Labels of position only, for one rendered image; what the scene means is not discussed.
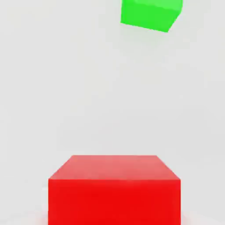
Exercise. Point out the small red cube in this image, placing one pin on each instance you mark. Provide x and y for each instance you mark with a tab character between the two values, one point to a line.
114	196

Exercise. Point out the small green cube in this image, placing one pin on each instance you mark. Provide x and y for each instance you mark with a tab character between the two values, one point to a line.
149	15

